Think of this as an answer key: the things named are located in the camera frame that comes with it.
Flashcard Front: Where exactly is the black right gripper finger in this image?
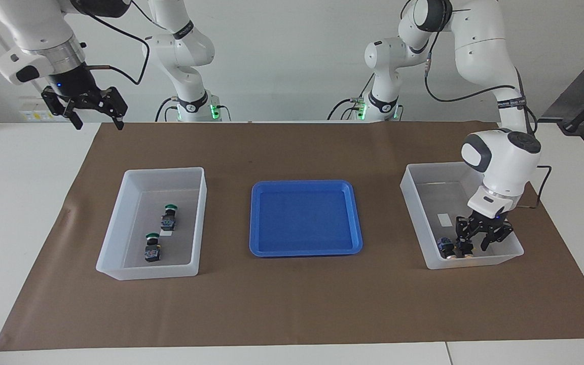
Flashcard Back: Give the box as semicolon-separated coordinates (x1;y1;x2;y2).
41;86;84;131
99;87;129;132

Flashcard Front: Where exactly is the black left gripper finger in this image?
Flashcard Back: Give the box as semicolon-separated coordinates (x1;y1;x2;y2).
455;216;475;245
480;222;515;252

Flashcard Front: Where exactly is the green mushroom push button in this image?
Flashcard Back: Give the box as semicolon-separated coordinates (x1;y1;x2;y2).
160;203;179;233
143;232;164;264

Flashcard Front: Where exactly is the translucent white plastic box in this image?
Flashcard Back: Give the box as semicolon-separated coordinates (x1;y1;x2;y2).
96;167;208;281
399;162;525;270

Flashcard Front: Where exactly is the blue plastic tray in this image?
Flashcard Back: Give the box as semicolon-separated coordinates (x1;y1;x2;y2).
249;179;364;258

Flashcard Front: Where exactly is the brown paper table mat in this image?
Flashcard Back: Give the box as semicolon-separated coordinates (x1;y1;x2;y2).
0;121;584;352

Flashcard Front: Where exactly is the white wall socket box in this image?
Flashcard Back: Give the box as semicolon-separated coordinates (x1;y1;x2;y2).
19;96;72;123

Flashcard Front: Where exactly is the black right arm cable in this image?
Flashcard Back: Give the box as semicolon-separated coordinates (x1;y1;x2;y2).
82;0;151;86

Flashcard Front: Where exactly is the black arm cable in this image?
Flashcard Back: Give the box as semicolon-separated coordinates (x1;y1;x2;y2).
82;0;151;86
423;30;553;209

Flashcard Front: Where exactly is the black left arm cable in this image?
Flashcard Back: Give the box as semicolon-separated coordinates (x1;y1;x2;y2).
423;30;553;209

